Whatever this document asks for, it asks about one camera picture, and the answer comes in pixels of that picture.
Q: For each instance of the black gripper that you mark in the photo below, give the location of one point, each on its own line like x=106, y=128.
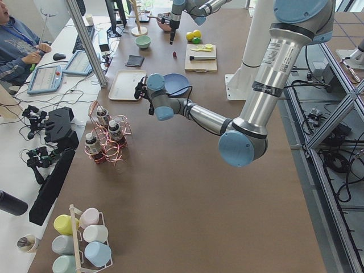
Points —
x=151, y=107
x=174, y=24

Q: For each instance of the blue plate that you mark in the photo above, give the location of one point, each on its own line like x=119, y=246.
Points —
x=176, y=84

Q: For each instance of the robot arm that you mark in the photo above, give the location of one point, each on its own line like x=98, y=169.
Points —
x=198, y=11
x=279, y=30

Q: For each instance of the pink bowl of ice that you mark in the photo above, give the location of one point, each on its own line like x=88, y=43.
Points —
x=163, y=22

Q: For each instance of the cream rabbit tray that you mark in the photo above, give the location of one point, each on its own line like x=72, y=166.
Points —
x=124, y=84

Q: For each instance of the yellow lemon lower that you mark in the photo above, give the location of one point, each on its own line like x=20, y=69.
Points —
x=197, y=33

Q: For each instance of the green lime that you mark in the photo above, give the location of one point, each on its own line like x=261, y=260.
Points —
x=196, y=40

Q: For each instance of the grey folded cloth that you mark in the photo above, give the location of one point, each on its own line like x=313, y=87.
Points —
x=135, y=61

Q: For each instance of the green bowl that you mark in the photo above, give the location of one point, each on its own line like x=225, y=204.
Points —
x=143, y=42

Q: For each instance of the yellow plastic knife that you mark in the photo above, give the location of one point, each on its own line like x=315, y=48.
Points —
x=196, y=49

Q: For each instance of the steel muddler black tip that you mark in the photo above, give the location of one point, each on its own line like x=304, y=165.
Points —
x=202, y=58

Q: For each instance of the wooden glass stand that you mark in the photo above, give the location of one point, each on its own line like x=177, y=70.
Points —
x=138, y=30

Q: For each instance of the dark drink bottle top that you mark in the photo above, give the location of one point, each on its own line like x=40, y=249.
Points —
x=103, y=116

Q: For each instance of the dark drink bottle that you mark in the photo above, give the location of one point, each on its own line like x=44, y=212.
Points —
x=116, y=134
x=103, y=116
x=94, y=149

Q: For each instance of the wooden cutting board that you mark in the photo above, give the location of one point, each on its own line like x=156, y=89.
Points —
x=200, y=66

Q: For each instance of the dark drink bottle middle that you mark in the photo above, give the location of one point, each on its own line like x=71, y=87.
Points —
x=116, y=134

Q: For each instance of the teach pendant far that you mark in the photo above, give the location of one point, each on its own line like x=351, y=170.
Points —
x=78, y=65

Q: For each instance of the teach pendant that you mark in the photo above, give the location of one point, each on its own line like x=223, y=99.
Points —
x=45, y=80
x=78, y=65

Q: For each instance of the dark drink bottle right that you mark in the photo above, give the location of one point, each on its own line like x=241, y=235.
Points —
x=94, y=149

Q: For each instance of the black computer mouse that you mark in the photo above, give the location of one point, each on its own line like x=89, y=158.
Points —
x=59, y=56

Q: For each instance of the teach pendant near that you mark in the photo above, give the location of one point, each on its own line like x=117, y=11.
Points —
x=45, y=80

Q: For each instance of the seated person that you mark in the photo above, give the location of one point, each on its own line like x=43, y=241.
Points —
x=21, y=48

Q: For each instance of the cup rack with cups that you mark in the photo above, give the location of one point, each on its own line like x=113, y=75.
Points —
x=82, y=241

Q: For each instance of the black thermos bottle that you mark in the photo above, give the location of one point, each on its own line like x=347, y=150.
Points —
x=12, y=205

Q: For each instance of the paper cup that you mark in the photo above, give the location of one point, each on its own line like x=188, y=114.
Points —
x=28, y=244

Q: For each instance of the copper wire bottle rack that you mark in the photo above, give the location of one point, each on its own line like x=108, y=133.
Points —
x=112, y=150

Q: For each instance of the aluminium frame post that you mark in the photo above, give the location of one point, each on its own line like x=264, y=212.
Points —
x=86, y=41

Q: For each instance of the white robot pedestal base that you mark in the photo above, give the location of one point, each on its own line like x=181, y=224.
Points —
x=239, y=85

